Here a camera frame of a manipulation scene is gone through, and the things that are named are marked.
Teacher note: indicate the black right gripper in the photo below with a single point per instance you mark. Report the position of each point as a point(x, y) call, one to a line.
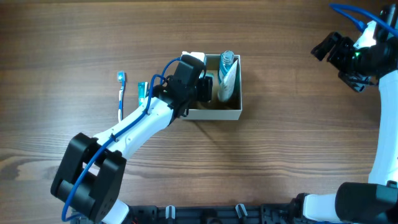
point(342, 55)

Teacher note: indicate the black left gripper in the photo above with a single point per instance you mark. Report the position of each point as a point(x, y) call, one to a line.
point(204, 88)

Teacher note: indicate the white cream tube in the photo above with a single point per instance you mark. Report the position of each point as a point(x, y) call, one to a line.
point(226, 79)

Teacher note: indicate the teal mouthwash bottle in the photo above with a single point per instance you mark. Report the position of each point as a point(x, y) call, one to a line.
point(227, 57)

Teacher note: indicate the blue white toothbrush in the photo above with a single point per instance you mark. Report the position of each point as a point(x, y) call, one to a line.
point(121, 76)

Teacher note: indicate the green Dettol soap bar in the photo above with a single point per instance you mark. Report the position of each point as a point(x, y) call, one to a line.
point(209, 75)

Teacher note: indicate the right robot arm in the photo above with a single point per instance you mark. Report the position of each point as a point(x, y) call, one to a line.
point(376, 200)

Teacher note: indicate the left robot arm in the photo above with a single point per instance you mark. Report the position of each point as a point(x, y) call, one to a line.
point(89, 177)

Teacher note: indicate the white cardboard box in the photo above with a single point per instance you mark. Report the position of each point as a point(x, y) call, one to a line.
point(214, 109)

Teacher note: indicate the Colgate toothpaste tube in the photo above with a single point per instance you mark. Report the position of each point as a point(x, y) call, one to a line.
point(142, 92)

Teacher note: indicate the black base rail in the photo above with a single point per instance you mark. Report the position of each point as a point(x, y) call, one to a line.
point(238, 214)

